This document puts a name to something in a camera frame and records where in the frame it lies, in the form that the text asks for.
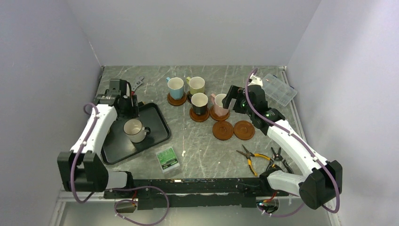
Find brown coaster three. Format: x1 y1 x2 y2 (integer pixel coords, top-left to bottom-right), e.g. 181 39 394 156
189 108 210 122

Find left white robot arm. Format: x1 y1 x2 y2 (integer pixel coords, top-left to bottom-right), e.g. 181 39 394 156
57 79 139 198

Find pink mug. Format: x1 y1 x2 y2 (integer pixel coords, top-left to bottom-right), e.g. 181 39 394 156
210 93 229 117

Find yellow-green mug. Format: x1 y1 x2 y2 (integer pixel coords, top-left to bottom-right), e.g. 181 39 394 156
186 76 205 95

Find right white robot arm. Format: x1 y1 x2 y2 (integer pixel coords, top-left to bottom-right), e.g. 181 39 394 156
222 85 343 213

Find green screw box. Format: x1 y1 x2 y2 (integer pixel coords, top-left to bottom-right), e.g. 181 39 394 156
155 146 181 174

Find brown coaster four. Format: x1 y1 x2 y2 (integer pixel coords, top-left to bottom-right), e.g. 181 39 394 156
210 107 230 121

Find red handled wrench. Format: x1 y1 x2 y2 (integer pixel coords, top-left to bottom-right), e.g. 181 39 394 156
131 76 144 93

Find brown coaster six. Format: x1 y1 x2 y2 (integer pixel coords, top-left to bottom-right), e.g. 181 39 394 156
212 121 234 141

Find brown coaster one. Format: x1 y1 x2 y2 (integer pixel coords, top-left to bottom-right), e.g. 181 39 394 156
167 93 187 106

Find black mug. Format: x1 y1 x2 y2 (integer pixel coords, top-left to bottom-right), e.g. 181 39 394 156
191 93 208 115

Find brown coaster five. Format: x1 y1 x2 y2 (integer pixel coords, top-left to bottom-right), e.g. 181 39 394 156
233 121 255 140

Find yellow handled pliers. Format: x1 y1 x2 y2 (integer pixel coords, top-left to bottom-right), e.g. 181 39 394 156
236 144 275 177

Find black handled pliers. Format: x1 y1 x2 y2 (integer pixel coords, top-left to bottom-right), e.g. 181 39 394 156
271 147 294 174

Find clear plastic organizer box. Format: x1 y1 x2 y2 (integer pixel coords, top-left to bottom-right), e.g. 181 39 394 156
262 73 298 106

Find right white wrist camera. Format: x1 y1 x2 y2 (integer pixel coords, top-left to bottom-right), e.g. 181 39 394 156
248 74 263 88

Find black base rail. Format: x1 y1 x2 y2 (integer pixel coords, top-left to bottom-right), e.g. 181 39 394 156
104 178 288 210

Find light blue mug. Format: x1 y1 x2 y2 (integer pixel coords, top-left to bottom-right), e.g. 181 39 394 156
166 77 184 100

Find white ribbed black-rimmed mug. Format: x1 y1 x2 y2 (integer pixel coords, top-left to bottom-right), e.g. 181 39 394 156
123 119 151 143

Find black plastic tray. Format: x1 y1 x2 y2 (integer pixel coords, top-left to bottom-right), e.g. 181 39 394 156
101 103 171 165

